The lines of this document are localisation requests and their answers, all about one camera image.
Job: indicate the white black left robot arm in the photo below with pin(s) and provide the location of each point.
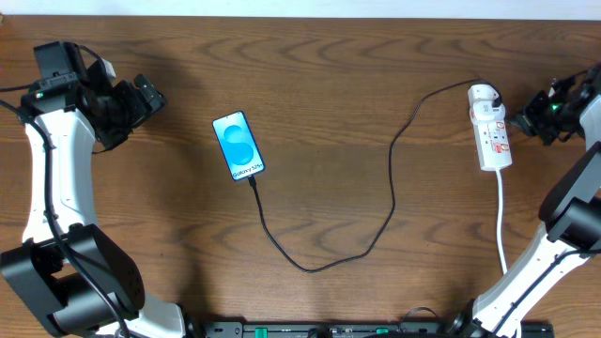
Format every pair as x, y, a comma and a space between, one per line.
70, 275

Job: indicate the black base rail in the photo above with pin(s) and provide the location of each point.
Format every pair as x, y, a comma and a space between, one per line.
413, 327

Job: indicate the blue Galaxy smartphone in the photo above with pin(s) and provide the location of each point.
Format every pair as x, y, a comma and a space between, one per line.
238, 145

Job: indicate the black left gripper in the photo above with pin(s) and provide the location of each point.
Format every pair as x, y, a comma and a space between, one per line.
142, 99

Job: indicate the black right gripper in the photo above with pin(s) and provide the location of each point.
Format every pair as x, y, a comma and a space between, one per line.
534, 118

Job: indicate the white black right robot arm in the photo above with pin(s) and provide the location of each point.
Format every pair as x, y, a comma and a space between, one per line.
569, 232

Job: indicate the white power strip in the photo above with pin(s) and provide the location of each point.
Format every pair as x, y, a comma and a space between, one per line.
487, 115

